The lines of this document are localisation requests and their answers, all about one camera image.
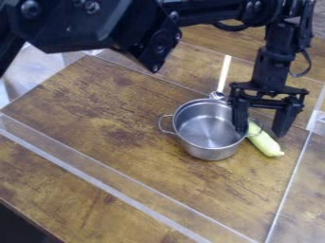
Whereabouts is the stainless steel pot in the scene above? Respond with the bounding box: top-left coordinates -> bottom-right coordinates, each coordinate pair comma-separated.
157,99 -> 262,161

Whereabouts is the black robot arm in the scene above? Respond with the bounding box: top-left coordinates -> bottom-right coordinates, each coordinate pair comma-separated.
0,0 -> 315,137

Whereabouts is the clear acrylic front barrier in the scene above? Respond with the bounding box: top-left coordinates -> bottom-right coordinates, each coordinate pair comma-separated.
0,113 -> 258,243

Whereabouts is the green spoon handle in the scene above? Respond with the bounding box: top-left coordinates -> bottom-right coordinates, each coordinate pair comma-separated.
208,90 -> 286,159

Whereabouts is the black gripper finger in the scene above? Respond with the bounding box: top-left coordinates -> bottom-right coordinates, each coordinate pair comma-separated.
271,97 -> 303,138
231,98 -> 248,134

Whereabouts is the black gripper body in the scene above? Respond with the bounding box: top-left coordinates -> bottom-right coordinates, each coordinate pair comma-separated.
229,47 -> 308,109

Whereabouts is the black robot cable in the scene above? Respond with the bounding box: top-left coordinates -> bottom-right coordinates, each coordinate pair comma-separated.
211,20 -> 255,32

